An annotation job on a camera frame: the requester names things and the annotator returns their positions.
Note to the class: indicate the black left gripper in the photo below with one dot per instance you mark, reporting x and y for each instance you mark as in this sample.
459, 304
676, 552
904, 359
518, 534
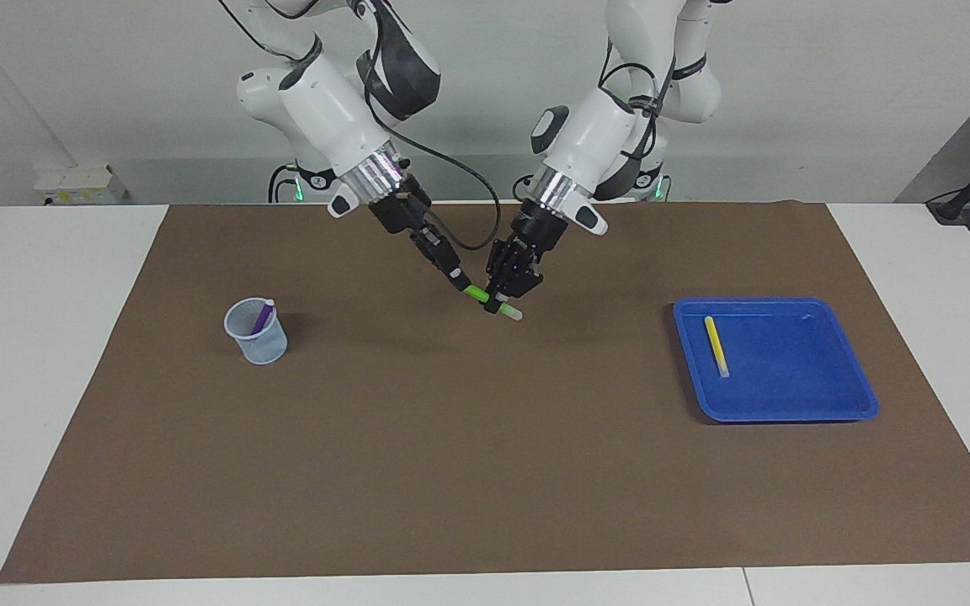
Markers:
538, 227

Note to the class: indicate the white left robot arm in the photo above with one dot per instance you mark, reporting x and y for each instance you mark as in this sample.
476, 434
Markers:
594, 135

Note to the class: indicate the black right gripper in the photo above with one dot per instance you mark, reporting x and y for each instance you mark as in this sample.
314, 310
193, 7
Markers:
405, 210

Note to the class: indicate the green highlighter pen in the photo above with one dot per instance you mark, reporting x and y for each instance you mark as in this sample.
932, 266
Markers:
477, 293

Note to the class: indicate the brown table mat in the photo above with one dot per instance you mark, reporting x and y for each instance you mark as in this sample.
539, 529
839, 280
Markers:
485, 438

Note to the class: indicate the purple highlighter pen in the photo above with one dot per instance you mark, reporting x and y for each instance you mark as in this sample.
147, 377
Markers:
262, 317

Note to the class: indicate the translucent plastic pen cup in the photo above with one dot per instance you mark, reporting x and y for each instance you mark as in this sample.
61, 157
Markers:
264, 347

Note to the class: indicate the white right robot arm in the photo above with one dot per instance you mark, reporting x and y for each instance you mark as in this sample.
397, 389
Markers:
329, 109

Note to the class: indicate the white power strip box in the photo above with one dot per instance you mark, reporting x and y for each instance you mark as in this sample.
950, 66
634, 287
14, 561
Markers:
77, 185

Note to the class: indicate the blue plastic tray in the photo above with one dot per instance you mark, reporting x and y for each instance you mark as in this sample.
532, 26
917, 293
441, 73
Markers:
788, 362

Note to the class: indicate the yellow highlighter pen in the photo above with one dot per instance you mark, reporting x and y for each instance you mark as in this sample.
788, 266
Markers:
716, 345

